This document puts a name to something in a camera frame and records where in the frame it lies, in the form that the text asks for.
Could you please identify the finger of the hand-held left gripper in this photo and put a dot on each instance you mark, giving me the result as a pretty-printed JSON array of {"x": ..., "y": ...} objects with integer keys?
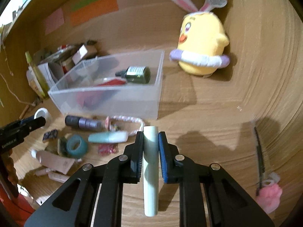
[{"x": 35, "y": 123}]

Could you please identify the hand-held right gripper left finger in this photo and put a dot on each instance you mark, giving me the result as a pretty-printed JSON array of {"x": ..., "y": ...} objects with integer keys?
[{"x": 141, "y": 144}]

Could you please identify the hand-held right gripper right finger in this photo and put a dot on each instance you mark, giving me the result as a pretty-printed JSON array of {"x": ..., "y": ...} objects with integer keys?
[{"x": 162, "y": 146}]

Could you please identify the pale green tube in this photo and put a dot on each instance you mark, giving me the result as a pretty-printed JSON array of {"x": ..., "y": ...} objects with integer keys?
[{"x": 150, "y": 160}]

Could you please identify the small dark square packet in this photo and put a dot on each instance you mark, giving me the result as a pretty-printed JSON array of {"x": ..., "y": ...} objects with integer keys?
[{"x": 50, "y": 134}]

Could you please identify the teal washi tape roll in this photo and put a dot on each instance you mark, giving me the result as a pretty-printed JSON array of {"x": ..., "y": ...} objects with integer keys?
[{"x": 76, "y": 146}]

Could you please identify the clear plastic storage box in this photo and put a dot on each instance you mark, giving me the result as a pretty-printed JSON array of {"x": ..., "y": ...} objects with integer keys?
[{"x": 111, "y": 99}]

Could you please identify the person's left hand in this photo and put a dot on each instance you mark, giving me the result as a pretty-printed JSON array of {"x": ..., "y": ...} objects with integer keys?
[{"x": 10, "y": 170}]

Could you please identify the white tape roll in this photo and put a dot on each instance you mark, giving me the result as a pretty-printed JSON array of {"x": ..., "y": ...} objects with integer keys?
[{"x": 43, "y": 114}]

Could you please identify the teal squeeze tube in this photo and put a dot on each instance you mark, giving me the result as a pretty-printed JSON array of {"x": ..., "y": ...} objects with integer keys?
[{"x": 107, "y": 137}]

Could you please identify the beige squeeze tube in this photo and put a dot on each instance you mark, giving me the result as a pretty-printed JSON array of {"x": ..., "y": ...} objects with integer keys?
[{"x": 54, "y": 161}]

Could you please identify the dark purple cosmetic tube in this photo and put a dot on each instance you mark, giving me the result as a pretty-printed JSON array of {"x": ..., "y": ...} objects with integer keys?
[{"x": 82, "y": 123}]

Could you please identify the yellow green spray bottle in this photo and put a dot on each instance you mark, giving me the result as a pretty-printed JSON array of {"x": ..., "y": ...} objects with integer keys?
[{"x": 36, "y": 75}]

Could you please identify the small beige tube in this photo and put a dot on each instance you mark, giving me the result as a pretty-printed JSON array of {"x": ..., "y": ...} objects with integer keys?
[{"x": 56, "y": 176}]

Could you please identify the red cloth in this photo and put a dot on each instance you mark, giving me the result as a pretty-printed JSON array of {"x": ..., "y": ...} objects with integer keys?
[{"x": 19, "y": 203}]

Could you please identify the dark green dropper bottle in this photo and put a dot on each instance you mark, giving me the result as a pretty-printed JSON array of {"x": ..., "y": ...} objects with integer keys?
[{"x": 137, "y": 74}]

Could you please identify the round red compact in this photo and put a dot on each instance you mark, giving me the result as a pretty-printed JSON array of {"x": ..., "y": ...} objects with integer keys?
[{"x": 110, "y": 81}]

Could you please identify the small cardboard box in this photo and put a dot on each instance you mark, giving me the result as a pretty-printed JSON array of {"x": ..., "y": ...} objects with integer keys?
[{"x": 84, "y": 52}]

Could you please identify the black comb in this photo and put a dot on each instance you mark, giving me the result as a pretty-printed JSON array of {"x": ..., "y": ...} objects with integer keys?
[{"x": 259, "y": 156}]

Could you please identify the pink sticky note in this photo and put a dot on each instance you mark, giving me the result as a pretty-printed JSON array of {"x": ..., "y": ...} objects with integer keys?
[{"x": 54, "y": 20}]

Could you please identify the yellow chick plush toy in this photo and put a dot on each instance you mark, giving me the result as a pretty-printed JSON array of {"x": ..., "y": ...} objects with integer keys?
[{"x": 201, "y": 45}]

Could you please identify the pink fluffy hair clip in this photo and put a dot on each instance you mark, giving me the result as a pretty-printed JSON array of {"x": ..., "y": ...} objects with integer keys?
[{"x": 269, "y": 194}]

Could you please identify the orange sticky note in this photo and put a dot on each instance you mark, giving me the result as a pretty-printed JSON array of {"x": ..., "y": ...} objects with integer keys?
[{"x": 94, "y": 10}]

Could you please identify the green sticky note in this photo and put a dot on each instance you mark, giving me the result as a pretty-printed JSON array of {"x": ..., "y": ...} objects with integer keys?
[{"x": 86, "y": 2}]

